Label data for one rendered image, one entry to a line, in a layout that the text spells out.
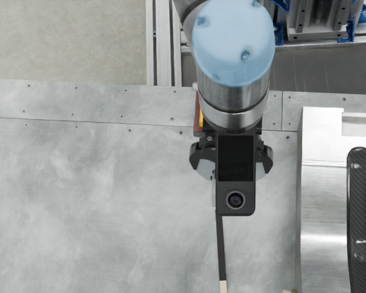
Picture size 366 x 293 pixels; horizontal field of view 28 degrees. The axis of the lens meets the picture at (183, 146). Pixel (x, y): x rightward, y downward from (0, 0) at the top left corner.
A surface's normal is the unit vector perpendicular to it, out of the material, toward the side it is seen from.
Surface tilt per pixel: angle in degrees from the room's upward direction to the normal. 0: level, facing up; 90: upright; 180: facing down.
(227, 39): 0
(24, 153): 0
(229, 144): 33
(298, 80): 0
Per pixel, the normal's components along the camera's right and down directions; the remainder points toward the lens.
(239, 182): -0.04, 0.18
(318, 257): -0.02, -0.71
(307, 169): -0.06, -0.37
